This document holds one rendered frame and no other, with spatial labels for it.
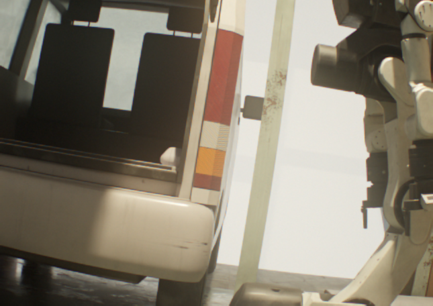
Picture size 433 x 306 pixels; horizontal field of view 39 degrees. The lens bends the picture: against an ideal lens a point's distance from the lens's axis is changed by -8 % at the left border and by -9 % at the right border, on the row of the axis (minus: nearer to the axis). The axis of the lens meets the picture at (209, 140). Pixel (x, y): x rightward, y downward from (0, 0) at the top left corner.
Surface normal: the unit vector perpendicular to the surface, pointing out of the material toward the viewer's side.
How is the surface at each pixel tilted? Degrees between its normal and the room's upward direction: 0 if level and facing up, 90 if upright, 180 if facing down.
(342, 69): 113
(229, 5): 75
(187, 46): 93
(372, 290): 90
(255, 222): 90
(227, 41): 85
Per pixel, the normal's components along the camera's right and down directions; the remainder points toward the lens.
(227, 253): -0.04, -0.09
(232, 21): 0.32, -0.29
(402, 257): -0.06, 0.34
